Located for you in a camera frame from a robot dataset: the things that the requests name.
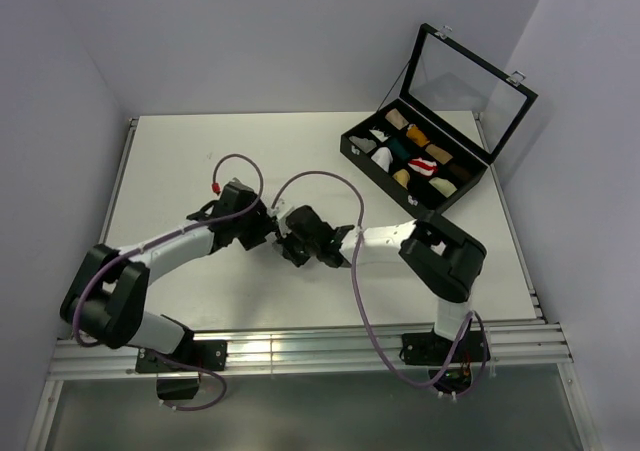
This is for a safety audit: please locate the mustard yellow sock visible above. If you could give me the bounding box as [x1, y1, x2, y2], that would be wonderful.
[392, 169, 411, 189]

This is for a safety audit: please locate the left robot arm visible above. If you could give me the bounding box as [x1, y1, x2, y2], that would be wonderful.
[60, 182, 277, 370]

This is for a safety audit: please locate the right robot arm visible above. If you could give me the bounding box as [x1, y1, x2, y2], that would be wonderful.
[269, 201, 487, 361]

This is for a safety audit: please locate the grey white rolled sock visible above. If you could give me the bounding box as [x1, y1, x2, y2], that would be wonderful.
[349, 136, 378, 153]

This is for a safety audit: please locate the white black rolled sock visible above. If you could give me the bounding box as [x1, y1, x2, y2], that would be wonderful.
[369, 129, 390, 142]

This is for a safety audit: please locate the teal rolled sock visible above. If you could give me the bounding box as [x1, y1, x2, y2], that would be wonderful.
[387, 139, 411, 160]

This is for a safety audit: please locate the red white striped sock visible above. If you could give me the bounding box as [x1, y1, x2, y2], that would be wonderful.
[407, 158, 438, 177]

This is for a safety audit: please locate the cream rolled sock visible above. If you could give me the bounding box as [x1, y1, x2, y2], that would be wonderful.
[429, 177, 457, 198]

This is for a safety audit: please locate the beige rolled sock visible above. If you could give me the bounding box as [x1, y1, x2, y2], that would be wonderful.
[385, 109, 409, 130]

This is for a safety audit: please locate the orange rolled sock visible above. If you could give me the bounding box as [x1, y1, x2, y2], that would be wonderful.
[406, 124, 431, 148]

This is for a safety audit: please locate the tan rolled sock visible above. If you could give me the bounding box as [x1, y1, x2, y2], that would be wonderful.
[425, 144, 453, 165]

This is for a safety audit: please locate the brown rolled sock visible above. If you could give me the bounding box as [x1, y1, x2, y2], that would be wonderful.
[448, 164, 473, 182]

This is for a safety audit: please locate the black compartment box with lid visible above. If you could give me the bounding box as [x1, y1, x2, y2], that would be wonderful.
[340, 23, 538, 217]

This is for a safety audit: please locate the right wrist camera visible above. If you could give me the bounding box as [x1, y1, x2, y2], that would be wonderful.
[268, 198, 295, 236]

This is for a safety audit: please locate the aluminium frame rail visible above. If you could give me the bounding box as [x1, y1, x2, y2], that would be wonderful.
[46, 323, 573, 381]

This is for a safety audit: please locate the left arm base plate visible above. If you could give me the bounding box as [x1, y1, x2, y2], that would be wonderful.
[135, 340, 228, 374]

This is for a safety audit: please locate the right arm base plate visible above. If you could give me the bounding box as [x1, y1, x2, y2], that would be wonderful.
[399, 330, 491, 366]

